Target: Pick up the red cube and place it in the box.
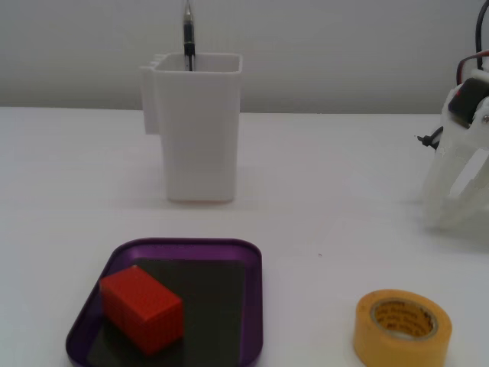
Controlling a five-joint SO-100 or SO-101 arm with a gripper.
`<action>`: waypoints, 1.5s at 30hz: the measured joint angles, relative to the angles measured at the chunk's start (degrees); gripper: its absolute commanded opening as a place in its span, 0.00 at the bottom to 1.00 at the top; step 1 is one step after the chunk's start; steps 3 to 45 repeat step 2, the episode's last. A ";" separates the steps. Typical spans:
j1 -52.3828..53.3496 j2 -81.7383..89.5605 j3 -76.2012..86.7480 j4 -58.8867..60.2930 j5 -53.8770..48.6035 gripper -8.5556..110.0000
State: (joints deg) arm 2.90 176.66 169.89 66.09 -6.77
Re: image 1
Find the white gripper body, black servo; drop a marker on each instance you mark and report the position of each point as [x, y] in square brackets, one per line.
[459, 142]

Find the white plastic pen holder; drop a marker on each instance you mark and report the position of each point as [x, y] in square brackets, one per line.
[198, 134]

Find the yellow tape roll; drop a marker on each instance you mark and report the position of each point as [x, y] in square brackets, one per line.
[382, 344]

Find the red cube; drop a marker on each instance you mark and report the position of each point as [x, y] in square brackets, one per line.
[141, 306]

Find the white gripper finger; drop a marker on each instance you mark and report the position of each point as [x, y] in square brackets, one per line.
[439, 172]
[471, 199]

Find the black pen with silver tip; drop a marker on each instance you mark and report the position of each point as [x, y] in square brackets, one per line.
[188, 34]

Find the purple metal tray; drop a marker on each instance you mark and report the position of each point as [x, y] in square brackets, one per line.
[252, 306]

